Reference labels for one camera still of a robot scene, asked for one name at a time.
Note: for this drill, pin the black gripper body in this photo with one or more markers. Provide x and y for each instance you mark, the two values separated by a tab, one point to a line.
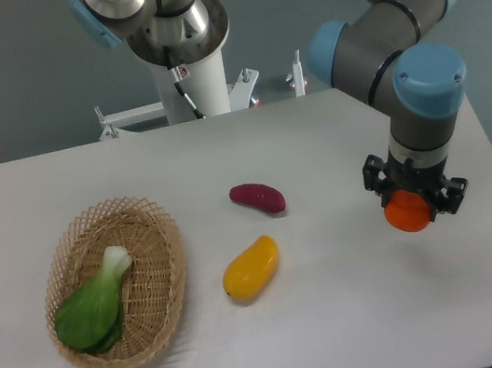
426	182

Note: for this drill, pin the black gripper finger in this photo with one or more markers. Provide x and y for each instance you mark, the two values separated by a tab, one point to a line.
446	196
375	173

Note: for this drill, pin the orange toy fruit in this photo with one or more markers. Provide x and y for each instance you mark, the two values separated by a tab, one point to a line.
407	211

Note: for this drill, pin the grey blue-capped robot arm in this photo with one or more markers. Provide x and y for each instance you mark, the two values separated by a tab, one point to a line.
379	60

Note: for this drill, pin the woven wicker basket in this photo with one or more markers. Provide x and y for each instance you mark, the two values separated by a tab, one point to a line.
152	288

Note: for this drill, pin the purple sweet potato toy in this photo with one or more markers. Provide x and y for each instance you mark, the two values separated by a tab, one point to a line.
259	196

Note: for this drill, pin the yellow mango toy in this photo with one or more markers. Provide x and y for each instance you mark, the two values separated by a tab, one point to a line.
250	272

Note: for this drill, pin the green bok choy toy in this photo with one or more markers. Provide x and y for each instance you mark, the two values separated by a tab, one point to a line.
91	319

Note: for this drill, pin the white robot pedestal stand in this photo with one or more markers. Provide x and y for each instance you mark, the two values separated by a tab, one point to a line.
184	56

